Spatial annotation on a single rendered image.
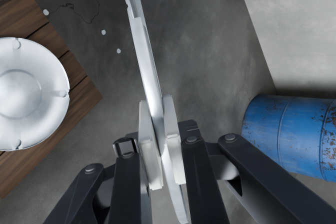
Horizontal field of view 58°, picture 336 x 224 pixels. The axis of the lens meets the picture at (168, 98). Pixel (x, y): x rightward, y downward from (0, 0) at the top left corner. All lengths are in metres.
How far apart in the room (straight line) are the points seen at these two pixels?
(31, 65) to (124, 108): 0.72
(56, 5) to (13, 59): 0.52
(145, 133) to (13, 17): 0.75
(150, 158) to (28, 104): 0.73
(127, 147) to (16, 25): 0.76
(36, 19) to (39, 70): 0.14
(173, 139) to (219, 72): 1.96
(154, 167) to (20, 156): 0.76
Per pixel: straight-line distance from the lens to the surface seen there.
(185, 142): 0.15
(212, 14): 2.07
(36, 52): 0.89
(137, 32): 0.19
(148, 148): 0.16
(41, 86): 0.89
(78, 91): 0.96
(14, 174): 0.92
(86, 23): 1.40
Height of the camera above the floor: 1.18
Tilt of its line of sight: 43 degrees down
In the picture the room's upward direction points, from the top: 96 degrees clockwise
